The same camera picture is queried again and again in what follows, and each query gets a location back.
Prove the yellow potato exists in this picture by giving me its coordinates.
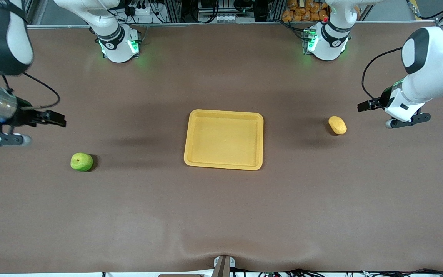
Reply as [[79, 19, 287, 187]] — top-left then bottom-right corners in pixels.
[[328, 116, 347, 135]]

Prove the green apple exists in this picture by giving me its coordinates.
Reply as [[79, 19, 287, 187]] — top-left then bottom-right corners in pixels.
[[70, 152, 94, 172]]

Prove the yellow plastic tray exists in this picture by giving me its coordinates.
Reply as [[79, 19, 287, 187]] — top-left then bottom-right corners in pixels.
[[183, 109, 264, 171]]

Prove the bag of orange snacks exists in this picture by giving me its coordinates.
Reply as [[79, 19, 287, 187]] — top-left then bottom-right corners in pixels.
[[281, 0, 330, 22]]

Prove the white power strip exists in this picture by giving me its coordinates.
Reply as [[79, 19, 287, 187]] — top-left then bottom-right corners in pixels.
[[127, 0, 150, 16]]

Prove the white multi-port device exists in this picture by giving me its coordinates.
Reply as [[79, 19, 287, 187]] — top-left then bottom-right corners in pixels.
[[198, 13, 241, 24]]

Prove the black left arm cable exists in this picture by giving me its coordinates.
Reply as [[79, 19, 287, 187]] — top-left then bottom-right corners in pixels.
[[361, 47, 403, 102]]

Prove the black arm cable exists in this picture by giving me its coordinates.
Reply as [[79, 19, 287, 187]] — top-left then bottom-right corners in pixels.
[[2, 72, 61, 111], [361, 47, 403, 102]]

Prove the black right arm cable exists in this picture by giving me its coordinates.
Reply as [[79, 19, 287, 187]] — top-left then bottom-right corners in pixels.
[[2, 72, 61, 111]]

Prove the aluminium frame post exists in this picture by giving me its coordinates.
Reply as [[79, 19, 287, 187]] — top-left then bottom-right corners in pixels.
[[23, 0, 49, 25]]

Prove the aluminium table edge rail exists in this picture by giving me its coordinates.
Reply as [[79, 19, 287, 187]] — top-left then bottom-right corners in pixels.
[[27, 20, 437, 30]]

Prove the metal table edge bracket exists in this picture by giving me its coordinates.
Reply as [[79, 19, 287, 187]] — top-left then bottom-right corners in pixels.
[[213, 255, 236, 277]]

